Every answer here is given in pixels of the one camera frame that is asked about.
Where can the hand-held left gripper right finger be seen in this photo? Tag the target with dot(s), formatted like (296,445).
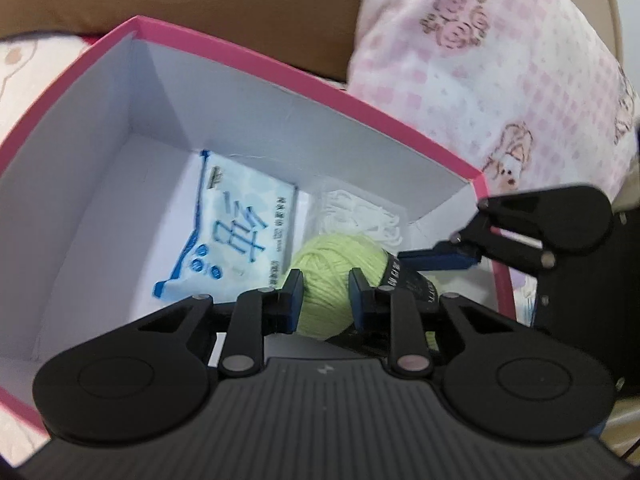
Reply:
(357,302)

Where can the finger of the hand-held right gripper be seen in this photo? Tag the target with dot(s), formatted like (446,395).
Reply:
(435,260)

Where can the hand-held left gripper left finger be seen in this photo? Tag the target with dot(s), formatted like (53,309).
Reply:
(292,302)

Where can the green yarn ball black label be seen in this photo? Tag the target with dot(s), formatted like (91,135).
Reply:
(327,280)

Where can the blue tissue packet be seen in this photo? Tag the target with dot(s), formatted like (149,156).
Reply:
(235,230)

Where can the pink cardboard box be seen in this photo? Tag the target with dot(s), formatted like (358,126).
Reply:
(100,185)

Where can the gold satin cloth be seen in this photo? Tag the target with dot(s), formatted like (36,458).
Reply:
(629,187)

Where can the pink patterned pillow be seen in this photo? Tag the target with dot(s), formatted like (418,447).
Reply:
(500,85)

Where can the beige curved bed frame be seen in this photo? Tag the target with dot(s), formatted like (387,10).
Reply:
(611,0)

